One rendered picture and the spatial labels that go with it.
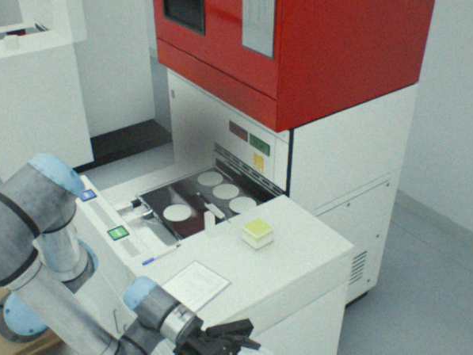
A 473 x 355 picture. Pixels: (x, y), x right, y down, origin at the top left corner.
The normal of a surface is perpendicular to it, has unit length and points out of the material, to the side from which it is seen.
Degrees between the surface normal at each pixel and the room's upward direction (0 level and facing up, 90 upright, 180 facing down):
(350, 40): 90
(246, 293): 0
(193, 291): 0
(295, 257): 0
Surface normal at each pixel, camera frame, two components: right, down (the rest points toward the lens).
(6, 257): 0.46, 0.18
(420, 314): 0.00, -0.83
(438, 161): -0.81, 0.33
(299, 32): 0.58, 0.44
